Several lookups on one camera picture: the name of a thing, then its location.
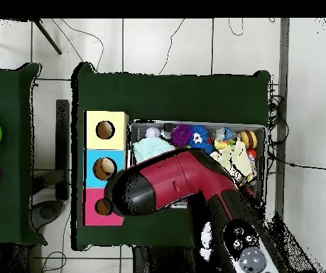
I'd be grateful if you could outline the wooden box with three holes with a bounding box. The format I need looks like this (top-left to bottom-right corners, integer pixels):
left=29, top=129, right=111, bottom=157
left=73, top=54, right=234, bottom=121
left=82, top=109, right=130, bottom=227

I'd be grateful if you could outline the silver mesh bin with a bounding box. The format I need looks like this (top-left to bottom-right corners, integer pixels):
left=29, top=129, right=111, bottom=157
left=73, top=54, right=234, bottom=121
left=126, top=119, right=268, bottom=211

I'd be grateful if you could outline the mint green cloth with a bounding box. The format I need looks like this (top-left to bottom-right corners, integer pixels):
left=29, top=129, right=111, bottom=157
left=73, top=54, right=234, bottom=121
left=132, top=136, right=176, bottom=164

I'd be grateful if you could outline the white baseball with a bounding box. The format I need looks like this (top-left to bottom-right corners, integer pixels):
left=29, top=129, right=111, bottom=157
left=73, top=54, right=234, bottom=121
left=144, top=126, right=162, bottom=139

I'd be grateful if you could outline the purple spiky ball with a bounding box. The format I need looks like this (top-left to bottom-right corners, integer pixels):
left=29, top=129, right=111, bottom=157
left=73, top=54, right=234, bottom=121
left=170, top=124, right=194, bottom=148

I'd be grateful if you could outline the blue spiky ball with eyes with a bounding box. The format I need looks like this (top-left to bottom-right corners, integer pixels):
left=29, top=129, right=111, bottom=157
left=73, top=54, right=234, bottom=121
left=190, top=124, right=210, bottom=144

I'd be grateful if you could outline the dark green table cloth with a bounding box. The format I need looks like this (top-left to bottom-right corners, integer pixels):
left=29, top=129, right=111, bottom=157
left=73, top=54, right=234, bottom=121
left=0, top=62, right=47, bottom=247
left=70, top=61, right=271, bottom=251

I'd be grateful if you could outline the yellow plush duck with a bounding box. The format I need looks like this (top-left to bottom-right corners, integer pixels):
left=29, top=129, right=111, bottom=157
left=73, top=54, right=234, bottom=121
left=214, top=138, right=234, bottom=151

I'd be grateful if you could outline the crushed clear water bottle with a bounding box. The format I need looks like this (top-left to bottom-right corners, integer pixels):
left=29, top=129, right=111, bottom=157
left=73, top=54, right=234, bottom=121
left=214, top=127, right=233, bottom=141

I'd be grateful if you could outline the cream yellow cloth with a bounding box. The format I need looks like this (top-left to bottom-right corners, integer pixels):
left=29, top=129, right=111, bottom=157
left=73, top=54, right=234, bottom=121
left=210, top=137, right=254, bottom=183

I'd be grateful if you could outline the yellow brown striped bee toy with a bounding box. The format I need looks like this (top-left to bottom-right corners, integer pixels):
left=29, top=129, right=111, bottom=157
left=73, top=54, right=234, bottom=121
left=239, top=129, right=258, bottom=149

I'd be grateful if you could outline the black upright panel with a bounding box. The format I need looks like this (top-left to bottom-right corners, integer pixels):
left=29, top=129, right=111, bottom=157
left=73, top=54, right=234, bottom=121
left=55, top=99, right=70, bottom=201

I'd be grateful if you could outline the grey stand base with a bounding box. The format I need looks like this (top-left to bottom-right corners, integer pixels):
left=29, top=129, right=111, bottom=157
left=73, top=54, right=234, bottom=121
left=31, top=199, right=67, bottom=231

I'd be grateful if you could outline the black tripod leg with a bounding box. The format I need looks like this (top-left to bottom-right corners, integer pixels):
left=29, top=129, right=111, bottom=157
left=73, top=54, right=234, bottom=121
left=33, top=18, right=63, bottom=55

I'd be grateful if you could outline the black cable bundle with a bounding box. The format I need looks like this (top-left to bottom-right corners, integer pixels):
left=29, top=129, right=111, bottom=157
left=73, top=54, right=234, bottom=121
left=266, top=83, right=290, bottom=174

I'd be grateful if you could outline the black cable with connector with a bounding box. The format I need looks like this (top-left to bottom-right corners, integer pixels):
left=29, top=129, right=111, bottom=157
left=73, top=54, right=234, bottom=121
left=267, top=153, right=326, bottom=172

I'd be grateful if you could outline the grey floor rail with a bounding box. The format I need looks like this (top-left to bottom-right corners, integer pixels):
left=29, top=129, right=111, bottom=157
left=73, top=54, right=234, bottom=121
left=274, top=18, right=290, bottom=217

